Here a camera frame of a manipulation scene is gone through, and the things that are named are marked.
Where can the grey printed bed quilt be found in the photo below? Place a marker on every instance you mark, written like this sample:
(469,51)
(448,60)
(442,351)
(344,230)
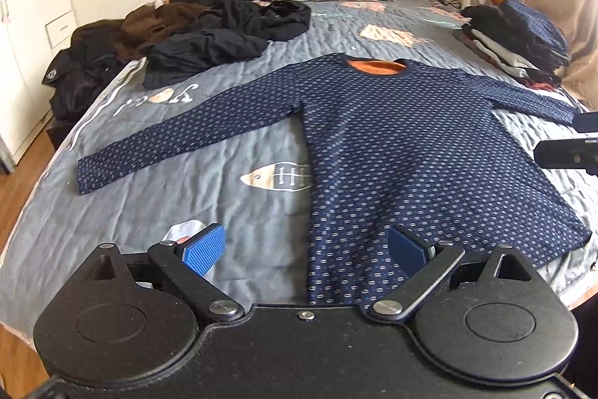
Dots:
(187,146)

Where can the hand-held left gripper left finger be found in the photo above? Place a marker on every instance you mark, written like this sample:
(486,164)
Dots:
(203,247)

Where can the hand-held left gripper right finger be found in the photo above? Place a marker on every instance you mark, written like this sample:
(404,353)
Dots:
(406,249)

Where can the navy patterned sweater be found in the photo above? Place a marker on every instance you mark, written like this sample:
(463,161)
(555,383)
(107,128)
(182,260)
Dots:
(373,137)

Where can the navy patterned garment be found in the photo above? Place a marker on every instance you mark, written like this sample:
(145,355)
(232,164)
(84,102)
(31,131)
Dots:
(532,22)

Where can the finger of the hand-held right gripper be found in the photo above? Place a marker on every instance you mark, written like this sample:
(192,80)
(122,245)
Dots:
(586,122)
(567,153)

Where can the white wardrobe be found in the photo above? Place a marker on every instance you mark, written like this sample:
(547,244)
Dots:
(28,53)

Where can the pile of dark unfolded clothes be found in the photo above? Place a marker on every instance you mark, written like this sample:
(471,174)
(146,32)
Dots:
(233,15)

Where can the stack of folded dark clothes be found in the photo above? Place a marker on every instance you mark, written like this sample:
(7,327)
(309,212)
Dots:
(495,43)

